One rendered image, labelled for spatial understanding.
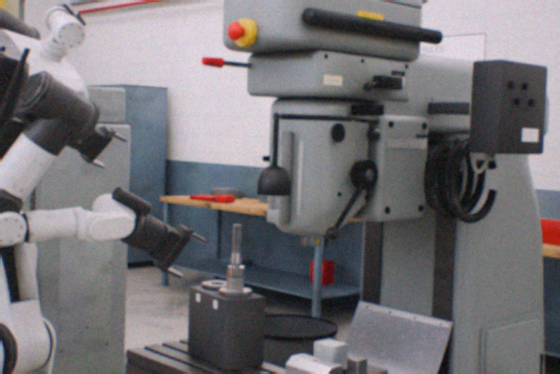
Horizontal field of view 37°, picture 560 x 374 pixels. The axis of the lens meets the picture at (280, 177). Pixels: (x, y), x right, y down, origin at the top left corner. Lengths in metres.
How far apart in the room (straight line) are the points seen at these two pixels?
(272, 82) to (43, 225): 0.60
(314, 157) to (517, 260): 0.75
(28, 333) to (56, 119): 0.56
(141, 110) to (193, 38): 0.97
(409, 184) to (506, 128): 0.29
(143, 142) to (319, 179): 7.45
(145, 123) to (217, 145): 0.88
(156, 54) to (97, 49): 1.30
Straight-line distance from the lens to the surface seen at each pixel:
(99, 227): 1.96
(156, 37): 9.93
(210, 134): 9.03
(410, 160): 2.08
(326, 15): 1.79
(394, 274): 2.33
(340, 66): 1.88
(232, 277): 2.27
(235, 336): 2.26
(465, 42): 6.88
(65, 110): 1.84
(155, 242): 2.05
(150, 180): 9.37
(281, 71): 1.91
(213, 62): 1.91
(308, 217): 1.91
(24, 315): 2.14
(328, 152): 1.90
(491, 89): 1.94
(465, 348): 2.26
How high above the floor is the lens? 1.54
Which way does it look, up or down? 3 degrees down
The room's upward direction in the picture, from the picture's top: 2 degrees clockwise
